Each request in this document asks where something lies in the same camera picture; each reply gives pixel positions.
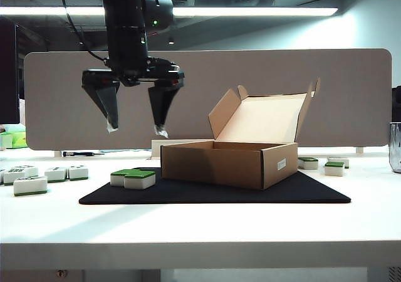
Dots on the grey vent grille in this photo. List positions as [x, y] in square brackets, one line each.
[395, 274]

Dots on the brown cardboard box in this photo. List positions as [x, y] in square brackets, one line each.
[219, 166]

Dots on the bright green packet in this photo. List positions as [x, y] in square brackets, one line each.
[19, 140]

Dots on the eight bamboo mahjong tile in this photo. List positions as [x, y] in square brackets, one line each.
[31, 170]

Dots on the six bamboo mahjong tile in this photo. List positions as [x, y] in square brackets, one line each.
[12, 177]

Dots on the black background object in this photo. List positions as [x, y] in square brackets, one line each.
[398, 95]

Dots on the black rectangular mat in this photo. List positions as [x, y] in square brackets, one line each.
[219, 195]

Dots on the two bamboo mahjong tile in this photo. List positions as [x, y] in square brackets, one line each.
[55, 175]

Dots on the dark monitor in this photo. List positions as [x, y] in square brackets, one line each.
[7, 75]

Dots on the black screwdriver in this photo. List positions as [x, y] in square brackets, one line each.
[78, 153]

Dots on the seven bamboo mahjong tile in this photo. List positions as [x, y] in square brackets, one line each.
[1, 176]

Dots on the white divider foot bracket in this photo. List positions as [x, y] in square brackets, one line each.
[57, 153]
[359, 150]

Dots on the green-backed mahjong tile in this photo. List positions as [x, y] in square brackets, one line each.
[116, 180]
[346, 162]
[309, 163]
[138, 182]
[334, 169]

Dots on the three bamboo mahjong tile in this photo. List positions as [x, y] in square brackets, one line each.
[78, 173]

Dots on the dark glass jar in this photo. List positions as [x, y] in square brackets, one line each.
[395, 147]

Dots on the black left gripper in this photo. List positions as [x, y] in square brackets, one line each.
[138, 70]

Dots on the white green small carton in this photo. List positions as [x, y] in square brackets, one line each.
[4, 141]

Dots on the round metal drawer lock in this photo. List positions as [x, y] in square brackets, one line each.
[61, 273]

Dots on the grey desk divider panel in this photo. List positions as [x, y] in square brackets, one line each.
[282, 65]

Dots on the bird print mahjong tile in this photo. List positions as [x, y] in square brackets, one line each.
[29, 186]

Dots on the long ceiling light strip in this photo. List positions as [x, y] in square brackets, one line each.
[250, 11]

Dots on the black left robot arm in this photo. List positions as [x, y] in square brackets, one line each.
[125, 22]

